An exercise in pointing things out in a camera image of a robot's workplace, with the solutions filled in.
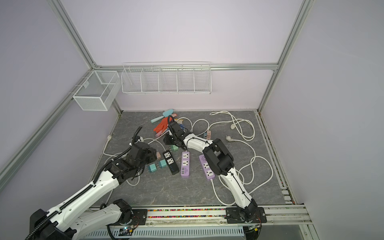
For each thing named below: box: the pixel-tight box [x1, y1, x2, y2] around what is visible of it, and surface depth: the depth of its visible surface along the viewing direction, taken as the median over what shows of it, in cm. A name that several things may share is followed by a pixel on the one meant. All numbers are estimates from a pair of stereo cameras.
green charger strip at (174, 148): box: [171, 145, 180, 151], surface depth 98 cm
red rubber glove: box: [153, 113, 178, 137], surface depth 109 cm
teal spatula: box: [150, 109, 174, 123], surface depth 121 cm
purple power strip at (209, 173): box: [198, 154, 215, 180], surface depth 88 cm
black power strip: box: [162, 150, 180, 175], surface depth 91 cm
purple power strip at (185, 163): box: [181, 151, 190, 177], surface depth 91 cm
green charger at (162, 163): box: [159, 159, 167, 168], surface depth 91 cm
